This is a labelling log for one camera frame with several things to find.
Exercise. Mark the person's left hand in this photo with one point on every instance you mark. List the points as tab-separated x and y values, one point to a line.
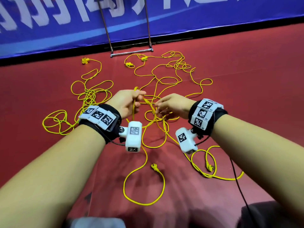
124	102

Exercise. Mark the person's right hand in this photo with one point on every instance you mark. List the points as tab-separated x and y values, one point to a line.
176	105

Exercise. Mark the metal rack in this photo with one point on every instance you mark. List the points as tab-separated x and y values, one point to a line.
132	52

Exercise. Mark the person's left forearm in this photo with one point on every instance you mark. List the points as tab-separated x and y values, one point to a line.
47	182

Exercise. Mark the person's right forearm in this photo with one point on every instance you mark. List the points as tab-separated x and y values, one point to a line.
266	159

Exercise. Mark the black marker wristband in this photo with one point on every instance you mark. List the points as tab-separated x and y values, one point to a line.
99	120
206	116

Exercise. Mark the blue banner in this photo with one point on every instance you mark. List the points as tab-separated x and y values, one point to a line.
228	16

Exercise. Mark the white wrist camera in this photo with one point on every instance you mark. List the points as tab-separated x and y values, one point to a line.
133	137
186	140

